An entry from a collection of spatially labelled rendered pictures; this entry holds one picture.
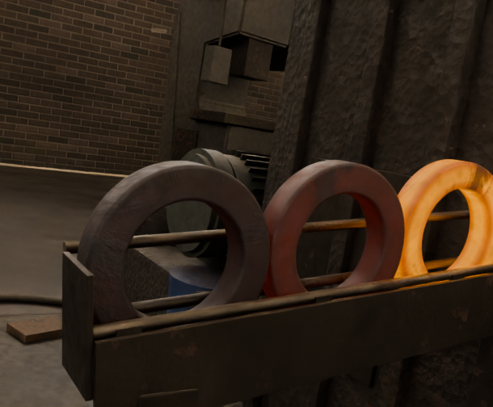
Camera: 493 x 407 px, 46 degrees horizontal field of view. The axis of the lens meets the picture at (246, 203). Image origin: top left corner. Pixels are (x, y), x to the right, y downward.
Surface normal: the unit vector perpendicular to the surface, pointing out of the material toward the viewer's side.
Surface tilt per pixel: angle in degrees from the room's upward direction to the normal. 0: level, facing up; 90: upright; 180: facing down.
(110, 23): 90
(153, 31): 90
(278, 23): 92
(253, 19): 92
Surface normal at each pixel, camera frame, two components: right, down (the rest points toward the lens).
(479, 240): -0.83, -0.16
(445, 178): 0.50, 0.19
